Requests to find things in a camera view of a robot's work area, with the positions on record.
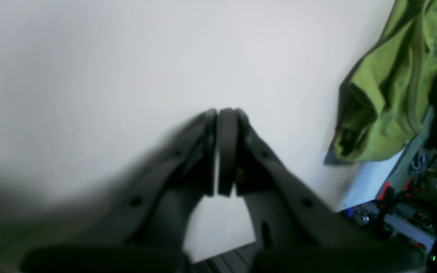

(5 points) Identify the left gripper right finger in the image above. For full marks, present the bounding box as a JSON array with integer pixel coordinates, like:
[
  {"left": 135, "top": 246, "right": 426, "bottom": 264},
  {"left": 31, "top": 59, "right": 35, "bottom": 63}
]
[{"left": 218, "top": 108, "right": 423, "bottom": 273}]

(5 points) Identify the green cloth pile at edge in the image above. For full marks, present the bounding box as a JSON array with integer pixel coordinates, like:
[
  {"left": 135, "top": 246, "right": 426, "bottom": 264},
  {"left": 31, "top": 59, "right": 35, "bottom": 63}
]
[{"left": 332, "top": 0, "right": 437, "bottom": 163}]

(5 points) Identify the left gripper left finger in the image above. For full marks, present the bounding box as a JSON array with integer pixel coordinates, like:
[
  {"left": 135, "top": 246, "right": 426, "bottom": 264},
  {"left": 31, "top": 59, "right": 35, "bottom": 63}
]
[{"left": 19, "top": 109, "right": 217, "bottom": 273}]

